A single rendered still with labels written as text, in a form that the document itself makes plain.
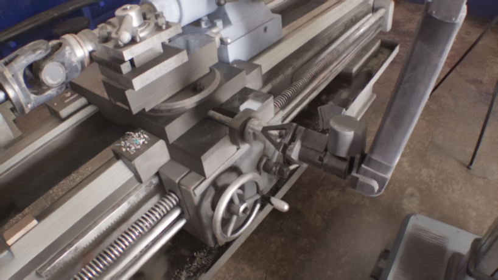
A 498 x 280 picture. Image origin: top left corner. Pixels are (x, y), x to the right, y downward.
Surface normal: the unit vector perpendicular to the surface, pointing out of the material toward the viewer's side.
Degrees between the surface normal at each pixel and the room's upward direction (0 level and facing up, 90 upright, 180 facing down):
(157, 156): 90
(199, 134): 0
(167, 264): 0
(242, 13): 66
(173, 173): 0
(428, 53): 87
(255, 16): 61
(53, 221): 36
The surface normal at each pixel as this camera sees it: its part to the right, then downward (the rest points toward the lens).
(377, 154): -0.54, 0.34
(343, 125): -0.06, -0.79
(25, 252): 0.39, -0.42
